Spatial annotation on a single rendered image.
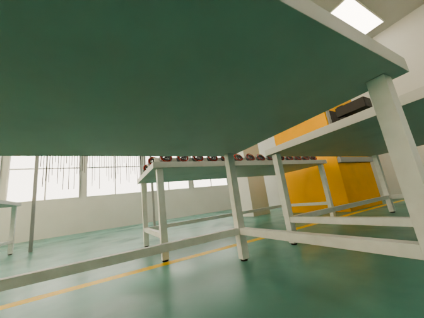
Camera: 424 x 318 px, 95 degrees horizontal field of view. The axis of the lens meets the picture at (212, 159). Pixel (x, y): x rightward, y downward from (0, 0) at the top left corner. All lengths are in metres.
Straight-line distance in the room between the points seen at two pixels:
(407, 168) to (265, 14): 0.57
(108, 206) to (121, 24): 6.52
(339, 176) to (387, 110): 2.74
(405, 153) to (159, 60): 0.70
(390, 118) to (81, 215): 6.74
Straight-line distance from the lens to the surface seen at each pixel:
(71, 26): 0.46
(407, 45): 5.53
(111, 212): 6.82
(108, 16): 0.43
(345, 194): 3.49
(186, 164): 1.67
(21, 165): 7.26
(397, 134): 0.78
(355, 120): 1.31
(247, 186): 4.14
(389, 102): 0.80
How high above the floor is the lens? 0.38
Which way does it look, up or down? 12 degrees up
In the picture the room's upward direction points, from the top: 7 degrees counter-clockwise
